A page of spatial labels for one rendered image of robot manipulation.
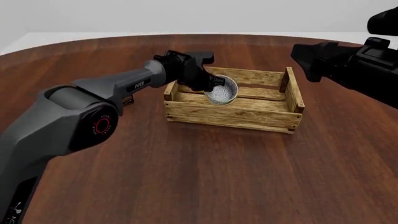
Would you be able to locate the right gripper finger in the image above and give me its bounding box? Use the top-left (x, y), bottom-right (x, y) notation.
top-left (303, 58), bottom-right (331, 83)
top-left (290, 41), bottom-right (340, 69)

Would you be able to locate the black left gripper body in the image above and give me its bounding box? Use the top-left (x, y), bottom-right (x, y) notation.
top-left (178, 59), bottom-right (213, 92)

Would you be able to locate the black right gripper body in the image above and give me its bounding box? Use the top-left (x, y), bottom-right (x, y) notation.
top-left (323, 45), bottom-right (361, 88)

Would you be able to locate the brown printed box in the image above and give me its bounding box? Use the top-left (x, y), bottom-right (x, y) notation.
top-left (119, 93), bottom-right (136, 107)

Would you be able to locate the wooden slat tray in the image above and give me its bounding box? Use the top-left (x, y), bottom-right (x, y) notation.
top-left (163, 66), bottom-right (306, 134)

